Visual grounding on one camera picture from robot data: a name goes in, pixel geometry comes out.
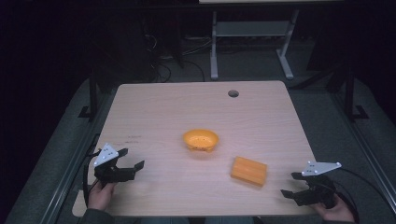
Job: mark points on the white metal stand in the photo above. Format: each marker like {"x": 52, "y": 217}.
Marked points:
{"x": 252, "y": 29}

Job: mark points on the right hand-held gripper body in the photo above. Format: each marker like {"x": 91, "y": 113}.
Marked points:
{"x": 318, "y": 189}

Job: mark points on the orange plastic bowl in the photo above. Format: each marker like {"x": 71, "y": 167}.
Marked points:
{"x": 200, "y": 140}

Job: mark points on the person's right hand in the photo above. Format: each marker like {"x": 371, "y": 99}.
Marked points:
{"x": 336, "y": 213}

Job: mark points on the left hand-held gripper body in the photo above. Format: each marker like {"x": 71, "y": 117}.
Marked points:
{"x": 109, "y": 174}

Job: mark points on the black metal stand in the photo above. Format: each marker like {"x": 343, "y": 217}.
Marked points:
{"x": 93, "y": 93}
{"x": 350, "y": 93}

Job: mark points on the person's left hand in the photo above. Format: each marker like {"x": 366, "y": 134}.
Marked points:
{"x": 100, "y": 196}

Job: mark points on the orange ribbed block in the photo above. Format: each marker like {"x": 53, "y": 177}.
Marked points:
{"x": 249, "y": 171}

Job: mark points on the aluminium frame rail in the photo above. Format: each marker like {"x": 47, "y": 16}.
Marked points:
{"x": 365, "y": 146}
{"x": 73, "y": 168}

